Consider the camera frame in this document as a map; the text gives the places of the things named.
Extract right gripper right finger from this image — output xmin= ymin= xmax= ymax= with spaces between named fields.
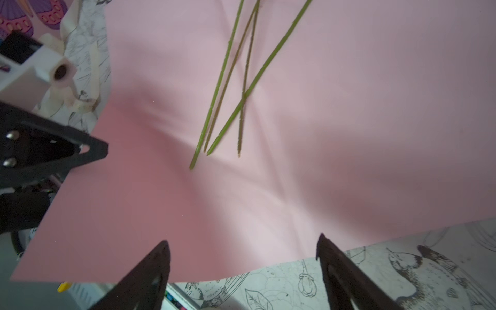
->
xmin=316 ymin=234 xmax=401 ymax=310

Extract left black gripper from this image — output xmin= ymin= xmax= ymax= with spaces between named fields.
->
xmin=1 ymin=103 xmax=109 ymax=233

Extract yellow handled pliers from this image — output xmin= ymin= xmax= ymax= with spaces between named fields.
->
xmin=57 ymin=282 xmax=73 ymax=293

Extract pink orange fake rose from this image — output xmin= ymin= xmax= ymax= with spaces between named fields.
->
xmin=206 ymin=0 xmax=312 ymax=156

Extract purple pink wrapping paper sheet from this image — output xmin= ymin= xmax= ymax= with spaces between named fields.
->
xmin=12 ymin=1 xmax=495 ymax=282

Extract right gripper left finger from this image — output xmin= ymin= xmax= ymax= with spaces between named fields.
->
xmin=91 ymin=240 xmax=171 ymax=310

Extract small pink fake rose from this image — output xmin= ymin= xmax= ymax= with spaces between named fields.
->
xmin=237 ymin=0 xmax=260 ymax=157

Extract white fake rose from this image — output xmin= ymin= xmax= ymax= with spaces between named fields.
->
xmin=189 ymin=0 xmax=244 ymax=171

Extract cream ribbon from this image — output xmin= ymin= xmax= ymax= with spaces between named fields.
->
xmin=35 ymin=1 xmax=110 ymax=118

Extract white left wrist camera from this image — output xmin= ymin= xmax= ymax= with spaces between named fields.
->
xmin=1 ymin=31 xmax=77 ymax=111

